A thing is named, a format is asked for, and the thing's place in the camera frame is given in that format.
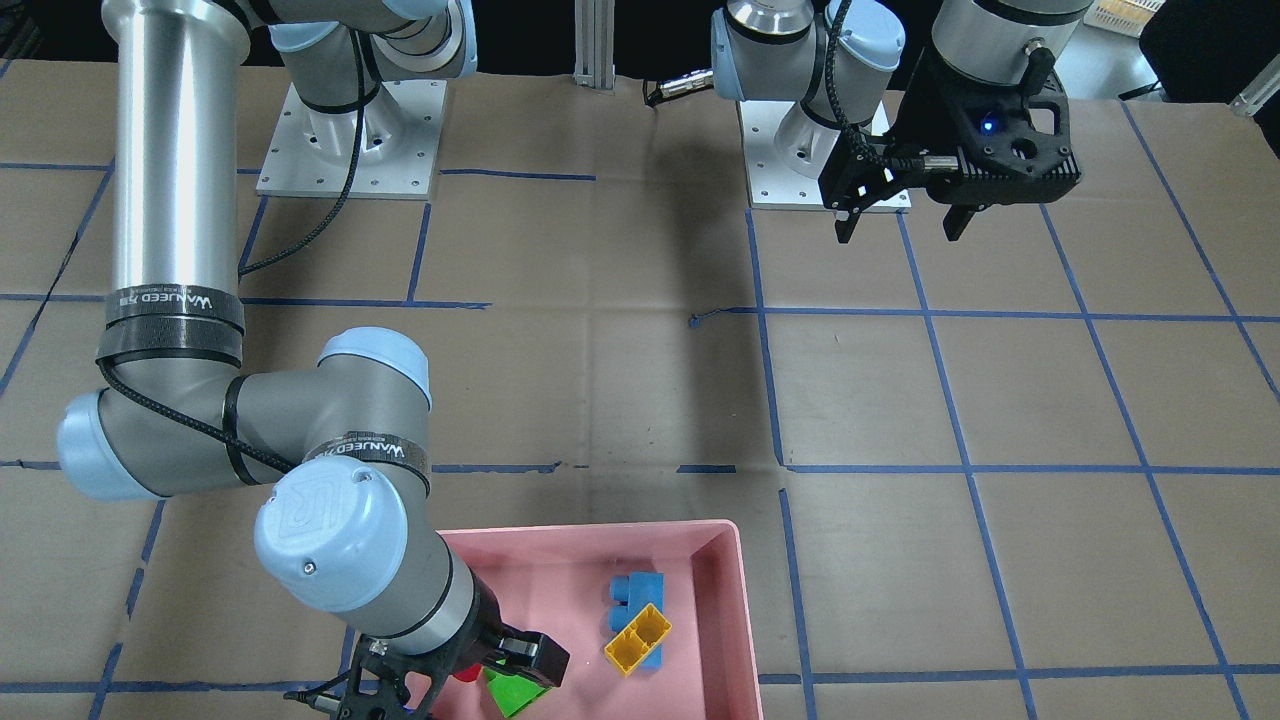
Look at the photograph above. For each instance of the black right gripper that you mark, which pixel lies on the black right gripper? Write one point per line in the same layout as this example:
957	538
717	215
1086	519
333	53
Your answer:
482	637

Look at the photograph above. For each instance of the blue building block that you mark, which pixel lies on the blue building block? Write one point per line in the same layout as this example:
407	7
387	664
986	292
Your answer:
630	592

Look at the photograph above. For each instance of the aluminium frame post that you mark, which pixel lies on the aluminium frame post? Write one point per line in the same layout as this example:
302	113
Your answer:
594	45

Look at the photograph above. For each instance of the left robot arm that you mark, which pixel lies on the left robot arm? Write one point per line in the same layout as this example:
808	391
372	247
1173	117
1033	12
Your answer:
836	63

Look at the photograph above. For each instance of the green building block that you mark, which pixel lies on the green building block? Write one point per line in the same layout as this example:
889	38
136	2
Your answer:
512	694

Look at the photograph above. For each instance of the red building block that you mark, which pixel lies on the red building block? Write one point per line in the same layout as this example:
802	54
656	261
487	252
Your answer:
469	675

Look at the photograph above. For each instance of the yellow building block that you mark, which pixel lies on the yellow building block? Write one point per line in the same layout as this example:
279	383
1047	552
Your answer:
637	640

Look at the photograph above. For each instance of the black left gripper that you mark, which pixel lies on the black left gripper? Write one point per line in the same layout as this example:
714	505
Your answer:
934	113

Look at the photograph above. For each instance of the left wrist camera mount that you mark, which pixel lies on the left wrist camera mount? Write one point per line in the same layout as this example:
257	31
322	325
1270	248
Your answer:
1012	143

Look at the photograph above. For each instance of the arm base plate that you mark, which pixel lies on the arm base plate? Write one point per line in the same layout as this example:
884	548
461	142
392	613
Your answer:
784	152
308	156

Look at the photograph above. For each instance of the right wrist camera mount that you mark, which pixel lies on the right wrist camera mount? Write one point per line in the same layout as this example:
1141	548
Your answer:
385	684

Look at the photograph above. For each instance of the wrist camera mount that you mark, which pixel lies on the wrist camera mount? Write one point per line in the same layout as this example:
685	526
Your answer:
385	684
1012	143

